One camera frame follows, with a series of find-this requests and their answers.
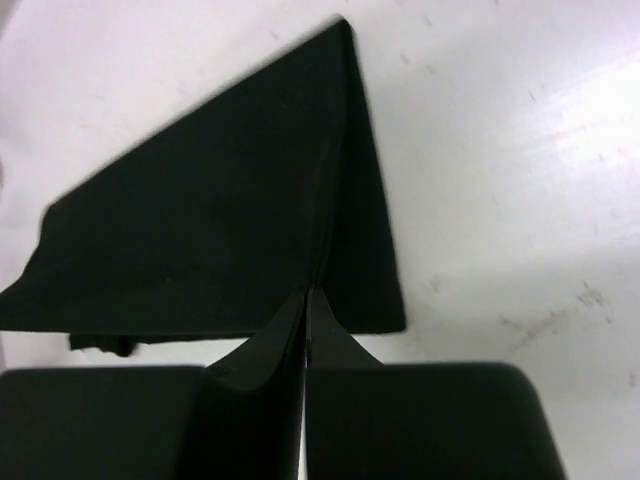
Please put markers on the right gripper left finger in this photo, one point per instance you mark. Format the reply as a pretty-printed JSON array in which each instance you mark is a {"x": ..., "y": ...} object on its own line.
[{"x": 239, "y": 418}]

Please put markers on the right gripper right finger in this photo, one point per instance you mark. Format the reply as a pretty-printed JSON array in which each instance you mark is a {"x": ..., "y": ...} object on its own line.
[{"x": 368, "y": 420}]

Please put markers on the black tank top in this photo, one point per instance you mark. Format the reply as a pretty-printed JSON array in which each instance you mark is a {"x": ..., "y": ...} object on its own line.
[{"x": 204, "y": 230}]

